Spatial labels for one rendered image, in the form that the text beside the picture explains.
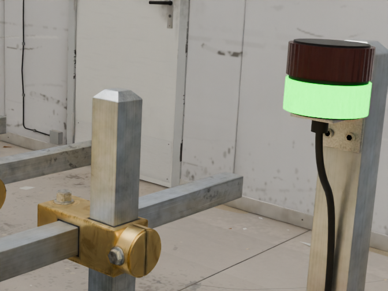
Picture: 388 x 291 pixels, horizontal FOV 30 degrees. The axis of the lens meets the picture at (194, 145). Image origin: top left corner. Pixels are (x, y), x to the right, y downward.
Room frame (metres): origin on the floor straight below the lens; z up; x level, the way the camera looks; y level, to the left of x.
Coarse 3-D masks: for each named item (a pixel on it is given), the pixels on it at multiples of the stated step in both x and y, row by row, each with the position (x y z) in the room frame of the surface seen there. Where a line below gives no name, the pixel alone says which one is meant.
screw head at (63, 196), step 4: (60, 192) 0.74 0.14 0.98; (64, 192) 0.74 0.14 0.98; (68, 192) 0.74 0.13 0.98; (60, 196) 0.74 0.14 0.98; (64, 196) 0.74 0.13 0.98; (68, 196) 0.74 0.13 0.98; (56, 200) 0.74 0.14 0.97; (60, 200) 0.74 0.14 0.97; (64, 200) 0.74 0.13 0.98; (68, 200) 0.74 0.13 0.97; (72, 200) 0.75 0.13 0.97; (64, 204) 0.73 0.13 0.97
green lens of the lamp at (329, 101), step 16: (288, 80) 0.50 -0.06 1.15; (288, 96) 0.50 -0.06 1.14; (304, 96) 0.49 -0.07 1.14; (320, 96) 0.48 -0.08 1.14; (336, 96) 0.48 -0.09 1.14; (352, 96) 0.48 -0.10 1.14; (368, 96) 0.49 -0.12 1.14; (304, 112) 0.49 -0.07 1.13; (320, 112) 0.48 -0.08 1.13; (336, 112) 0.48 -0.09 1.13; (352, 112) 0.48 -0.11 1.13
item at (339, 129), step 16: (304, 80) 0.49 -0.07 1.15; (320, 80) 0.48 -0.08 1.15; (320, 128) 0.50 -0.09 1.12; (336, 128) 0.53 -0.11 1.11; (352, 128) 0.52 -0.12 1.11; (320, 144) 0.50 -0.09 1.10; (336, 144) 0.53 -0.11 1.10; (352, 144) 0.52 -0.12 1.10; (320, 160) 0.50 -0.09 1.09; (320, 176) 0.51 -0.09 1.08
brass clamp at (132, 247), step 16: (48, 208) 0.72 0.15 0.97; (64, 208) 0.72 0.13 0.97; (80, 208) 0.72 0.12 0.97; (80, 224) 0.69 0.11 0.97; (96, 224) 0.68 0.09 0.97; (128, 224) 0.68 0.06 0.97; (144, 224) 0.70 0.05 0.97; (80, 240) 0.69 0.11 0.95; (96, 240) 0.68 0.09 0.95; (112, 240) 0.67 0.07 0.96; (128, 240) 0.66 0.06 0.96; (144, 240) 0.67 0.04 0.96; (160, 240) 0.69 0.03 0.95; (80, 256) 0.69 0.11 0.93; (96, 256) 0.68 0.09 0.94; (112, 256) 0.66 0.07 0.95; (128, 256) 0.65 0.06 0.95; (144, 256) 0.67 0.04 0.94; (112, 272) 0.67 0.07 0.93; (128, 272) 0.66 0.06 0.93; (144, 272) 0.67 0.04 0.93
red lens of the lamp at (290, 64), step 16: (288, 48) 0.51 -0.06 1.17; (304, 48) 0.49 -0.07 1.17; (320, 48) 0.48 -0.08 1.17; (336, 48) 0.48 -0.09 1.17; (352, 48) 0.48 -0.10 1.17; (368, 48) 0.49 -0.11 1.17; (288, 64) 0.50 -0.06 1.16; (304, 64) 0.49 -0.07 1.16; (320, 64) 0.48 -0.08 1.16; (336, 64) 0.48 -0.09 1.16; (352, 64) 0.48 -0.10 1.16; (368, 64) 0.49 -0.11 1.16; (336, 80) 0.48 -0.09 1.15; (352, 80) 0.48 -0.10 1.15; (368, 80) 0.49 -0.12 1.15
